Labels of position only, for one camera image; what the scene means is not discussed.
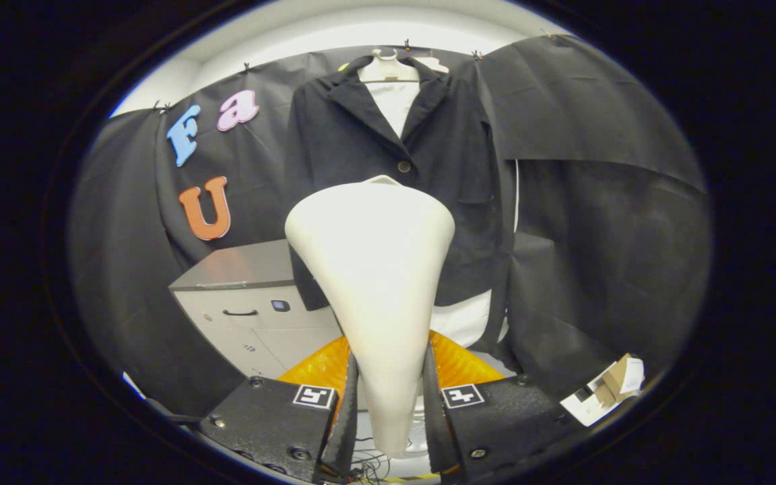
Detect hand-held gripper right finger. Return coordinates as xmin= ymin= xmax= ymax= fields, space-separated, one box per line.
xmin=422 ymin=330 xmax=581 ymax=484

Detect black jacket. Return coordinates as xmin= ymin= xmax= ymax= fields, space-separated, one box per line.
xmin=286 ymin=54 xmax=513 ymax=312

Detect white plastic hanger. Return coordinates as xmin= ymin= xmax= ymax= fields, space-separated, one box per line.
xmin=358 ymin=47 xmax=422 ymax=84

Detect black backdrop cloth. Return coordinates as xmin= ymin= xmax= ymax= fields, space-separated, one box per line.
xmin=68 ymin=34 xmax=712 ymax=418

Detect grey cabinet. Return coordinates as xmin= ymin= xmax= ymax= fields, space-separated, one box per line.
xmin=168 ymin=239 xmax=345 ymax=381

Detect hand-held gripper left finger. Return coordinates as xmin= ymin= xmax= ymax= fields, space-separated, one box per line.
xmin=198 ymin=333 xmax=360 ymax=484

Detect white garment steamer head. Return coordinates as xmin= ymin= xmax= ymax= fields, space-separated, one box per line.
xmin=284 ymin=175 xmax=456 ymax=457

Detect white dress form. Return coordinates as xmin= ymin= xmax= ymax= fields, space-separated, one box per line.
xmin=364 ymin=81 xmax=493 ymax=350

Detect dress form stand base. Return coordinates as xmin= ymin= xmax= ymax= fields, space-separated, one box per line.
xmin=407 ymin=397 xmax=432 ymax=453

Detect black floor cables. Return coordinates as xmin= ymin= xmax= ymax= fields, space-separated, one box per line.
xmin=351 ymin=434 xmax=389 ymax=482

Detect white and brown cardboard box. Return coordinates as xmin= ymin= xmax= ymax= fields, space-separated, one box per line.
xmin=560 ymin=352 xmax=646 ymax=428

